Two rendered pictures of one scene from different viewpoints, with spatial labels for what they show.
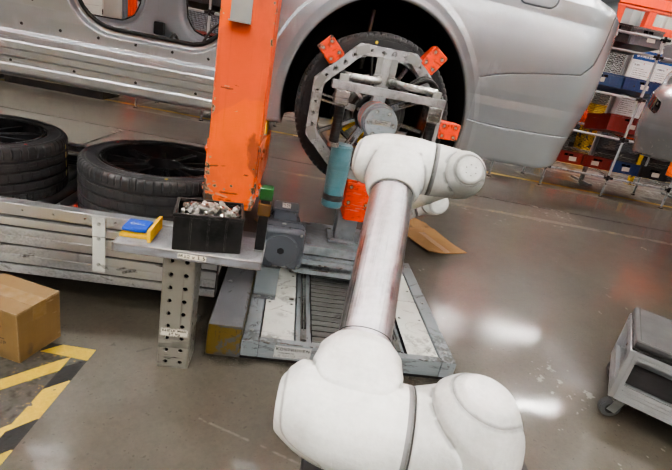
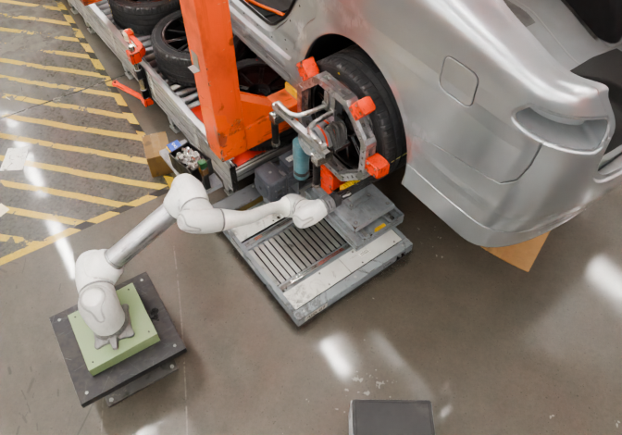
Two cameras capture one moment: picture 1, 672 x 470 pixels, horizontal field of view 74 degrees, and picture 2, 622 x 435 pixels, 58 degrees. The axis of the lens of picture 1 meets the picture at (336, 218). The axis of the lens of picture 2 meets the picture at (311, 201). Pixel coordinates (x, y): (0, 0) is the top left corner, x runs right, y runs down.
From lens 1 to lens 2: 2.57 m
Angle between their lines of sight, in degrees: 56
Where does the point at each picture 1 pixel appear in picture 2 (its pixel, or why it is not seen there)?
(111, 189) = not seen: hidden behind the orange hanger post
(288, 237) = (262, 182)
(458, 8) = (393, 70)
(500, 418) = (82, 303)
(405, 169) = (167, 204)
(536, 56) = (456, 142)
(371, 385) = (86, 270)
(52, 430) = (133, 214)
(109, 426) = not seen: hidden behind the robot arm
